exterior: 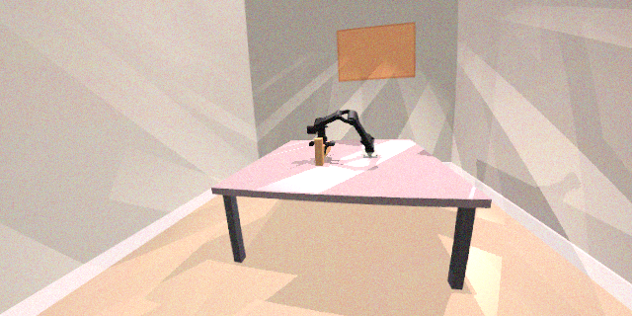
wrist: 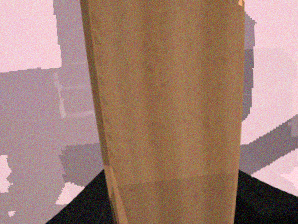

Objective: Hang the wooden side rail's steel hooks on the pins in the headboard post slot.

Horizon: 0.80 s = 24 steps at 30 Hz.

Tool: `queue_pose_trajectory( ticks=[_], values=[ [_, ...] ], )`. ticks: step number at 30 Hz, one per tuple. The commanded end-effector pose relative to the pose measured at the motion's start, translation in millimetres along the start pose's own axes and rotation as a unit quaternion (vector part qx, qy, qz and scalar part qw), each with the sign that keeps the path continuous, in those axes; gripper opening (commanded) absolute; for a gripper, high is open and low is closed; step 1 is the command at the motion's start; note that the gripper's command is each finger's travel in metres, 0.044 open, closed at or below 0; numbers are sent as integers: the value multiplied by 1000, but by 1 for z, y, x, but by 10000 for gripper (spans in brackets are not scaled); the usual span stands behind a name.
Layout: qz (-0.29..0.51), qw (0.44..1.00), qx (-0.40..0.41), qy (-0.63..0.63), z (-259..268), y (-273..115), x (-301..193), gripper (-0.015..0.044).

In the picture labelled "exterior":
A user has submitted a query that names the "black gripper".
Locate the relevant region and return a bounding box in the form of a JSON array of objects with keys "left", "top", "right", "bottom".
[{"left": 309, "top": 134, "right": 336, "bottom": 154}]

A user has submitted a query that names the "tan wooden post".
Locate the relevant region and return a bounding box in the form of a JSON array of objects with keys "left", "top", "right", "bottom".
[{"left": 314, "top": 138, "right": 324, "bottom": 166}]

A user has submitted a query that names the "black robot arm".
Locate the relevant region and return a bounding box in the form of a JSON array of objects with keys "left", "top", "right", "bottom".
[{"left": 307, "top": 110, "right": 375, "bottom": 153}]

